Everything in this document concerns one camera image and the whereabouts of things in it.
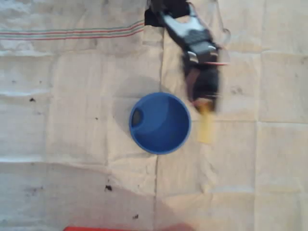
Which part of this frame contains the yellow rectangular block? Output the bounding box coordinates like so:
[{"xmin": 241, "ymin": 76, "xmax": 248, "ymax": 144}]
[{"xmin": 196, "ymin": 101, "xmax": 215, "ymax": 144}]

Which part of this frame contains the blue plastic cup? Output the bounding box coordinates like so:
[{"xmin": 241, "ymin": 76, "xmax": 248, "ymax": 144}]
[{"xmin": 129, "ymin": 91, "xmax": 193, "ymax": 155}]

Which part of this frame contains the white cloth with stripes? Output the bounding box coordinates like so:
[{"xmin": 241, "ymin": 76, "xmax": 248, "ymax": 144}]
[{"xmin": 0, "ymin": 0, "xmax": 308, "ymax": 231}]

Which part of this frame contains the red flat object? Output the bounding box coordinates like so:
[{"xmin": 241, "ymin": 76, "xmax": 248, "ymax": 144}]
[{"xmin": 63, "ymin": 225, "xmax": 194, "ymax": 231}]

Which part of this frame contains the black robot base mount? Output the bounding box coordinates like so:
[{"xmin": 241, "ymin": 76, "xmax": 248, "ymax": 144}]
[{"xmin": 144, "ymin": 9, "xmax": 166, "ymax": 27}]

